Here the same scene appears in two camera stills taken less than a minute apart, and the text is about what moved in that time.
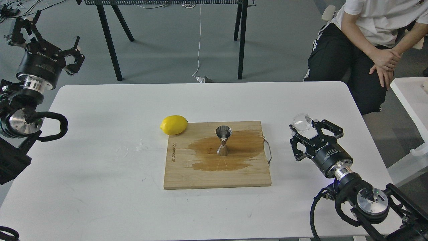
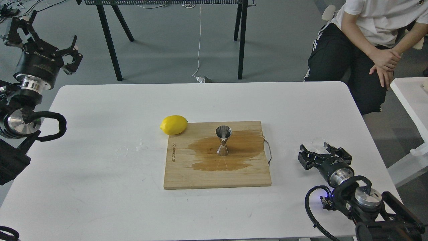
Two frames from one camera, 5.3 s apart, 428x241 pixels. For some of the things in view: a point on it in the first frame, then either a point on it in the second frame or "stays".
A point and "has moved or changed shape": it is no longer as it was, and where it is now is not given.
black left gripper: (42, 61) stays
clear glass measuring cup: (302, 122) has moved or changed shape
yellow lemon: (174, 125) stays
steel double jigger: (223, 132) stays
